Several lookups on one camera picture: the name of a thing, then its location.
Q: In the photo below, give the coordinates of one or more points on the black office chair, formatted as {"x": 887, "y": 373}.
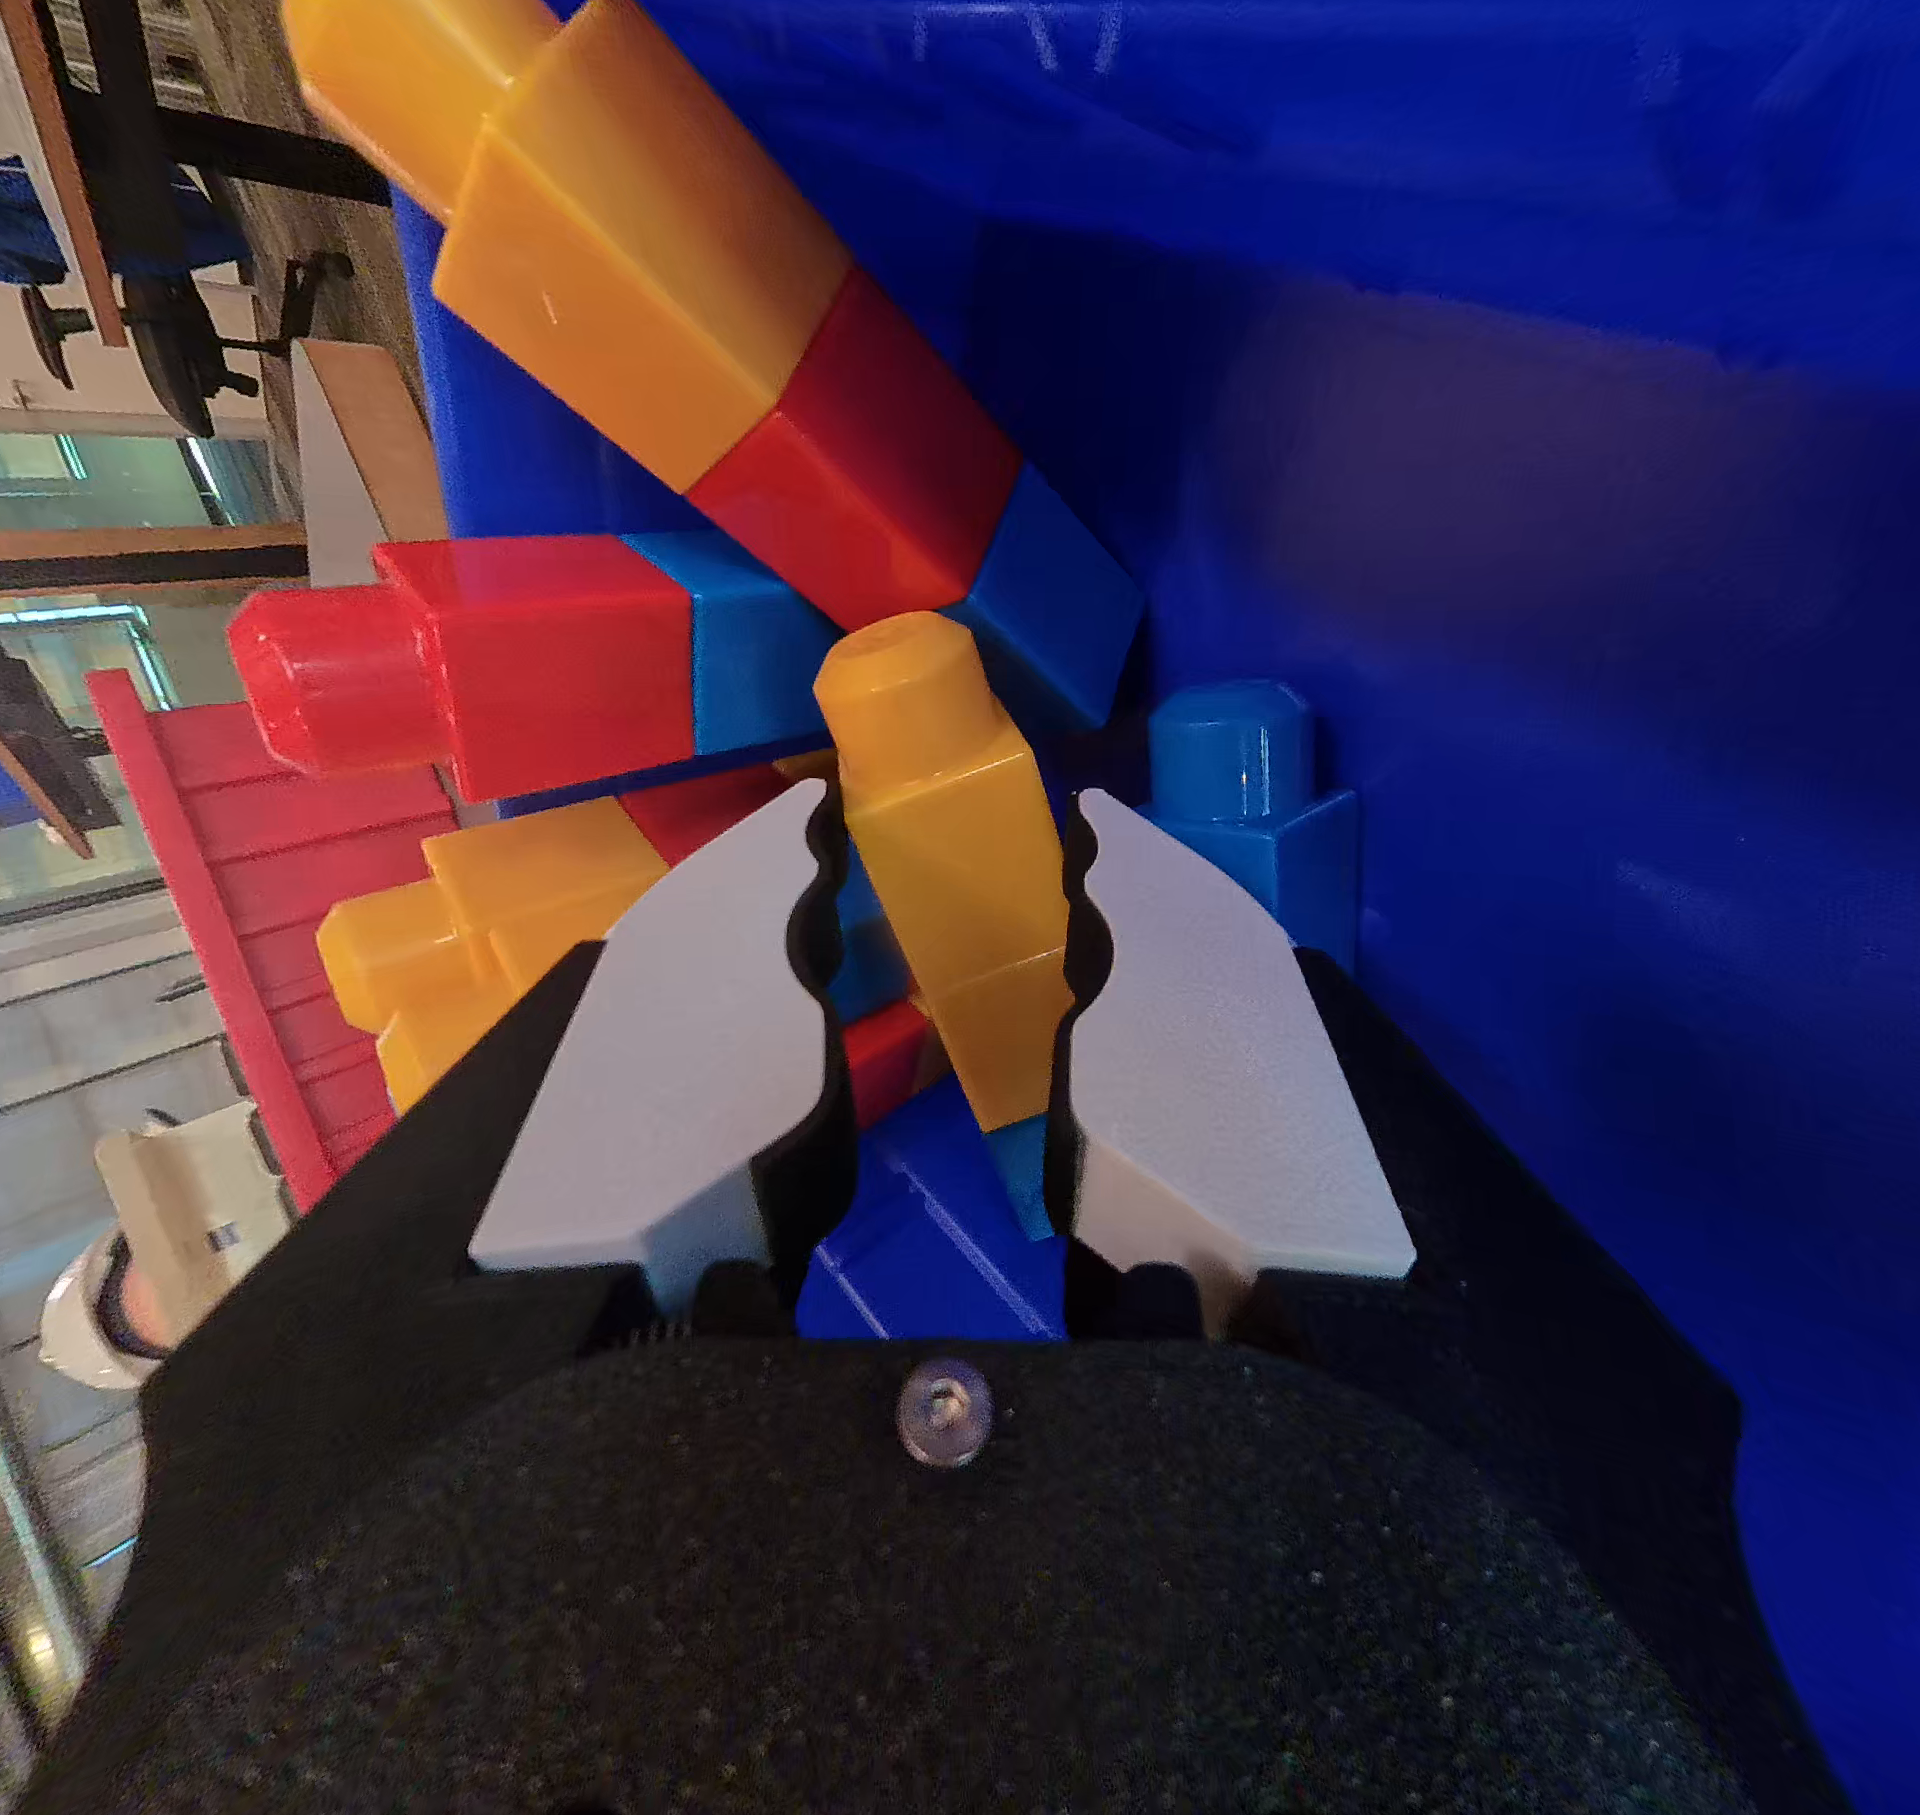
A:
{"x": 134, "y": 194}

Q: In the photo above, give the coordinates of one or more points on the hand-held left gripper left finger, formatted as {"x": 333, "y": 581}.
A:
{"x": 675, "y": 1065}

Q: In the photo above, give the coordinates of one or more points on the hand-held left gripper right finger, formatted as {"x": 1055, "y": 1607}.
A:
{"x": 1215, "y": 1065}

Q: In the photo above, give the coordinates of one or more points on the blue plastic bin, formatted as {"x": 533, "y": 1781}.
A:
{"x": 1501, "y": 493}

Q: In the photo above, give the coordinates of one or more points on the cluster of stacked block towers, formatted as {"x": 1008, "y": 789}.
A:
{"x": 525, "y": 659}

